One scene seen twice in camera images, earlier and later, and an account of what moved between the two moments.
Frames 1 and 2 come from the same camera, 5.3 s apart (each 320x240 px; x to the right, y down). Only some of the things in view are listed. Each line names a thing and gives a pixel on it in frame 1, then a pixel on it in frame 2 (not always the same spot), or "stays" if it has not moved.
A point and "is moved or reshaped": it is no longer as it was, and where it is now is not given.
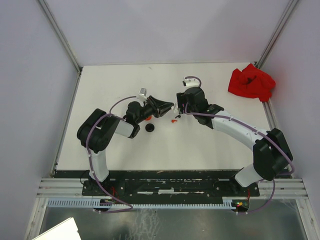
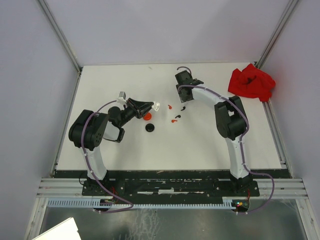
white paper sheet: x=67 y=230 stays
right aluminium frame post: x=275 y=36 stays
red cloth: x=252 y=82 stays
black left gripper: x=160 y=107 -> x=139 y=104
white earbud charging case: x=175 y=108 is moved or reshaped
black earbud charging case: x=149 y=127 stays
